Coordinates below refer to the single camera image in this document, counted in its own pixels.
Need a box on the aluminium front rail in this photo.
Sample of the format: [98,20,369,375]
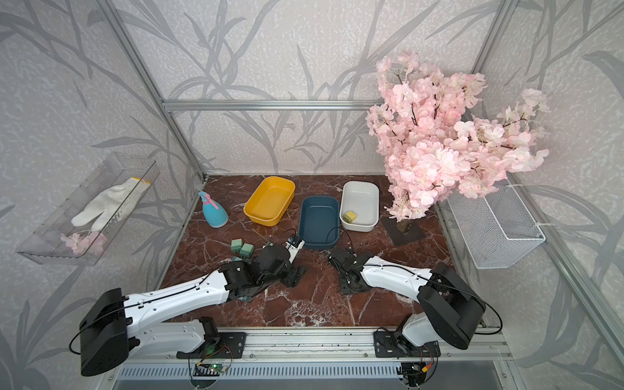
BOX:
[126,323,513,363]

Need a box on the left circuit board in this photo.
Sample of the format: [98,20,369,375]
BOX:
[192,363,231,377]

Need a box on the pink cherry blossom tree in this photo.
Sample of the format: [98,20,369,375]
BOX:
[367,52,549,223]

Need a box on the teal spray bottle pink trigger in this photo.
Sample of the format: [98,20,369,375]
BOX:
[198,191,228,228]

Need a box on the white work glove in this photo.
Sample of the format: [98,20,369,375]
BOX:
[71,177,152,232]

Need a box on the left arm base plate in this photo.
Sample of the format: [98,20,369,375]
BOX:
[176,317,247,359]

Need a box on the white wire mesh basket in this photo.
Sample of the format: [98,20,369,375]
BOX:
[448,179,545,270]

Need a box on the circuit board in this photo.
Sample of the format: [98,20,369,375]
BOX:
[192,363,231,377]
[396,362,432,377]

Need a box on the small pink flower sprig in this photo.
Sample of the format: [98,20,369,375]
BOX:
[60,232,107,256]

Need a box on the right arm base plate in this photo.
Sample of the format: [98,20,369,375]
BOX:
[373,328,440,359]

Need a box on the white plastic storage box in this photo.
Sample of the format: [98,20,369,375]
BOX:
[340,181,380,232]

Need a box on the clear acrylic wall shelf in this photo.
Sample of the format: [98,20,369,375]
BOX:
[16,153,160,266]

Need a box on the green plug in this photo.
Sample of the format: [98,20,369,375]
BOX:
[230,239,244,254]
[239,243,254,258]

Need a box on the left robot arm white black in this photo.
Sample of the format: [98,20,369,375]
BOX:
[76,236,306,377]

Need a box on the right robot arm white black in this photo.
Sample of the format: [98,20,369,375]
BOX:
[329,249,487,357]

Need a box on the yellow plug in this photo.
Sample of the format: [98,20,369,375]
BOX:
[343,211,358,224]

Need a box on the right circuit board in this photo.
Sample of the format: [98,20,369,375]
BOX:
[396,362,432,377]

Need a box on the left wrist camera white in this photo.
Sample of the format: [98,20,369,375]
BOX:
[284,234,305,263]

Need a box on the yellow plastic storage box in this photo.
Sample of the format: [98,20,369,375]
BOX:
[244,176,296,227]

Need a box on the dark teal storage box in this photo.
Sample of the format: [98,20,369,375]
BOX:
[298,196,341,250]

